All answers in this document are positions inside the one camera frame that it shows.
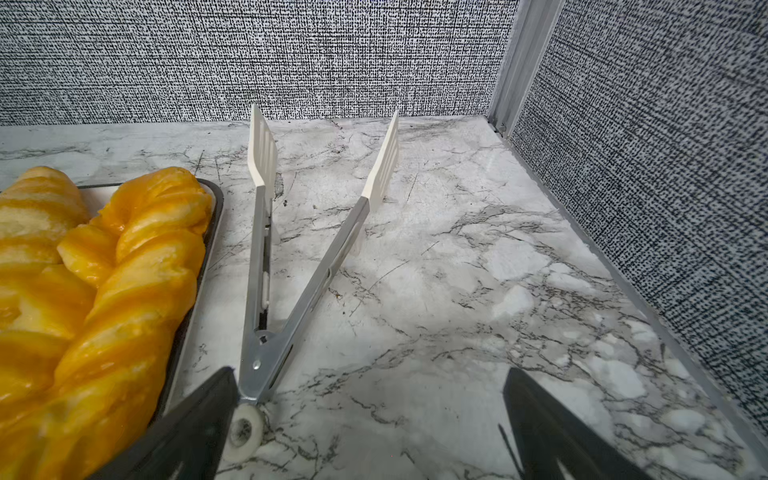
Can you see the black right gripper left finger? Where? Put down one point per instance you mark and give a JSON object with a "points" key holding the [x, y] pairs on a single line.
{"points": [[188, 442]]}

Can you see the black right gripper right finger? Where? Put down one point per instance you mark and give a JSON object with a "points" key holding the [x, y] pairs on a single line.
{"points": [[552, 441]]}

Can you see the long twisted yellow bread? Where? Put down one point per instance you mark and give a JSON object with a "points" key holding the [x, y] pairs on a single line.
{"points": [[141, 254]]}

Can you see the striped yellow bread roll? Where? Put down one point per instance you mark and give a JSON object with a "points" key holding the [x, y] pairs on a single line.
{"points": [[43, 304]]}

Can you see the white strawberry tray black rim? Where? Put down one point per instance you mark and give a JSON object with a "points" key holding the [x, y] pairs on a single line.
{"points": [[95, 197]]}

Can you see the aluminium cage frame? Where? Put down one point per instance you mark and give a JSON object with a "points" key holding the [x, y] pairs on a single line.
{"points": [[645, 123]]}

